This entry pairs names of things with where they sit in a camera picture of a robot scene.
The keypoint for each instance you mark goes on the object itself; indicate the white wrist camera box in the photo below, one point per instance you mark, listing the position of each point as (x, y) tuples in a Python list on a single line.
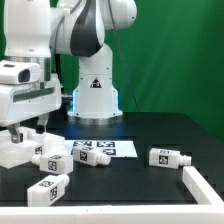
[(15, 73)]

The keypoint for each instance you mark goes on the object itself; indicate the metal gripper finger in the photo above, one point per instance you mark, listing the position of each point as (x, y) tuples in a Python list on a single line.
[(16, 135), (42, 123)]

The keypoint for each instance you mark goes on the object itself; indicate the white sheet with tags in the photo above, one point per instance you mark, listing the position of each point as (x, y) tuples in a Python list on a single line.
[(112, 148)]

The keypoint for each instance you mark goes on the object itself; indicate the white square tabletop part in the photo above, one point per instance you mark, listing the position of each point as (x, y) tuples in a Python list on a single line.
[(14, 154)]

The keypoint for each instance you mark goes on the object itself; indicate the white L-shaped fence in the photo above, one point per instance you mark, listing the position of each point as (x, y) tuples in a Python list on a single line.
[(209, 209)]

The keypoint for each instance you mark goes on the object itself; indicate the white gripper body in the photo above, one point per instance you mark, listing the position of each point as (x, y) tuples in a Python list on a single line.
[(22, 102)]

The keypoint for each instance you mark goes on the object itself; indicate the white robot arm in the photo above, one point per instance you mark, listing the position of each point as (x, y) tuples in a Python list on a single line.
[(37, 34)]

